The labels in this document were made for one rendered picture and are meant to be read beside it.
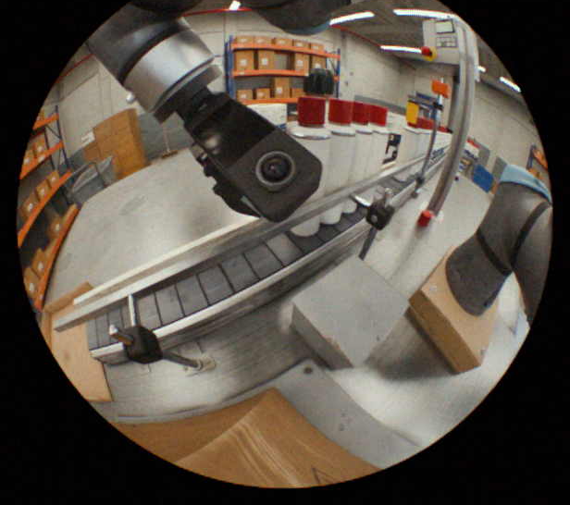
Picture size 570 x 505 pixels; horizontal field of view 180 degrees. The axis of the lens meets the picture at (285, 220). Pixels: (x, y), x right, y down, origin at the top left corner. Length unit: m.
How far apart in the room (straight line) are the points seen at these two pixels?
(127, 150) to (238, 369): 3.46
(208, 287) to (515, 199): 0.44
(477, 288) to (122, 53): 0.46
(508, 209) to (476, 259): 0.10
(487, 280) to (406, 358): 0.17
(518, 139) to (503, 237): 7.93
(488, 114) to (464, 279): 7.93
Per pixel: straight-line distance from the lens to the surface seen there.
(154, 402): 0.34
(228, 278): 0.26
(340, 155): 0.25
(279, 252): 0.27
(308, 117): 0.21
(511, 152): 8.12
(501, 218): 0.32
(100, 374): 0.43
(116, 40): 0.17
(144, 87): 0.15
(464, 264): 0.35
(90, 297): 0.36
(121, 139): 3.52
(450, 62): 0.61
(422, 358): 0.34
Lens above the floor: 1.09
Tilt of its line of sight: 41 degrees down
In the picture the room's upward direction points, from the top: straight up
